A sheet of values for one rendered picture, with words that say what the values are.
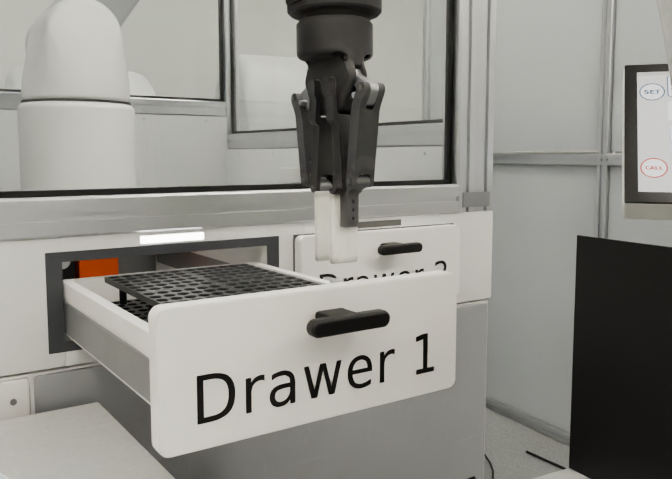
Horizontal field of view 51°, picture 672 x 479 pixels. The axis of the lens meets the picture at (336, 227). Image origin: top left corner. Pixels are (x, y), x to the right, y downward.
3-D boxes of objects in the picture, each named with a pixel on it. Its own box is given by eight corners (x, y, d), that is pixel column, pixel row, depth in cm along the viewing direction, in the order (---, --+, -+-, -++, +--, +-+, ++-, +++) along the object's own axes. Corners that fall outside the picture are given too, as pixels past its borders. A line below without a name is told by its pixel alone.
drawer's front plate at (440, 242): (459, 294, 111) (460, 224, 110) (301, 318, 95) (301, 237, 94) (451, 293, 112) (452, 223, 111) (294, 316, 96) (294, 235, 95)
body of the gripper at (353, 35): (279, 22, 71) (280, 116, 71) (326, 6, 64) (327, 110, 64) (341, 30, 75) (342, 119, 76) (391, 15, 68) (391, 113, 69)
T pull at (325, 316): (391, 326, 57) (391, 309, 57) (313, 340, 53) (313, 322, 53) (364, 318, 60) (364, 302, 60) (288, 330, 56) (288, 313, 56)
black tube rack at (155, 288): (346, 353, 72) (347, 290, 71) (182, 385, 62) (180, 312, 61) (246, 313, 90) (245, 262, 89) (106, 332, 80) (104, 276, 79)
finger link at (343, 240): (353, 191, 71) (358, 191, 70) (354, 261, 71) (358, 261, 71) (328, 192, 69) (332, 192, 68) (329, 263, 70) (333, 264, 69)
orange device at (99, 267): (120, 279, 118) (119, 246, 118) (50, 286, 112) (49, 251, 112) (112, 275, 122) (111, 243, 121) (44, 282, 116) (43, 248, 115)
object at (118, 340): (430, 369, 67) (431, 306, 67) (172, 427, 53) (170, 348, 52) (239, 299, 100) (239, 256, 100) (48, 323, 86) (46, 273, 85)
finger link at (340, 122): (353, 81, 70) (361, 78, 69) (362, 193, 70) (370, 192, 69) (320, 79, 68) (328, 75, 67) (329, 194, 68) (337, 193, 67)
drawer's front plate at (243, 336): (455, 386, 67) (457, 271, 66) (159, 460, 51) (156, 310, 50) (443, 381, 69) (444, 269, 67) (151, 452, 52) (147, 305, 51)
